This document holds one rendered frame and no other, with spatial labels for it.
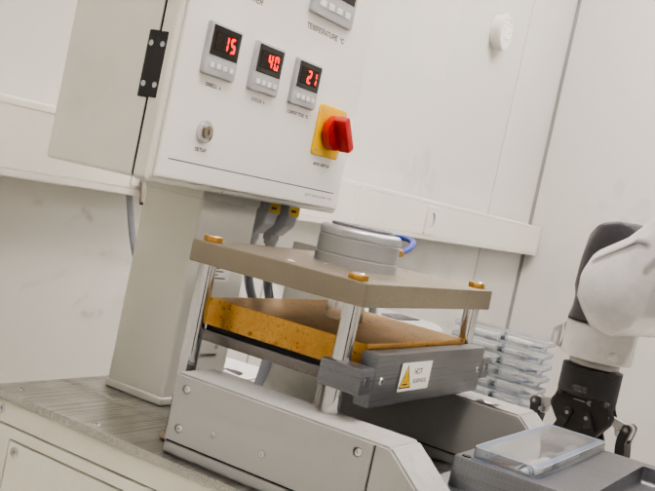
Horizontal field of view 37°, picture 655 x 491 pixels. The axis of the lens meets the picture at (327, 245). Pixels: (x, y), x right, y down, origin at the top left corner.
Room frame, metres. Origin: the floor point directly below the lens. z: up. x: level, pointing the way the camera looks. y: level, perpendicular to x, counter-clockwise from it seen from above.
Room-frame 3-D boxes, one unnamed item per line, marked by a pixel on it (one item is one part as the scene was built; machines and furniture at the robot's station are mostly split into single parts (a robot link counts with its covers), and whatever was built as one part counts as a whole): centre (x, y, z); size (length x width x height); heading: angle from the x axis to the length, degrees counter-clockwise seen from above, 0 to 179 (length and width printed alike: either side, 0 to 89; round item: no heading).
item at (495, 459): (0.81, -0.21, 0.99); 0.18 x 0.06 x 0.02; 149
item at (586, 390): (1.23, -0.36, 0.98); 0.08 x 0.08 x 0.09
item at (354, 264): (0.96, -0.01, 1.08); 0.31 x 0.24 x 0.13; 149
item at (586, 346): (1.25, -0.36, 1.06); 0.13 x 0.12 x 0.05; 143
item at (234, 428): (0.77, -0.02, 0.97); 0.25 x 0.05 x 0.07; 59
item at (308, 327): (0.93, -0.03, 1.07); 0.22 x 0.17 x 0.10; 149
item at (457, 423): (1.00, -0.17, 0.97); 0.26 x 0.05 x 0.07; 59
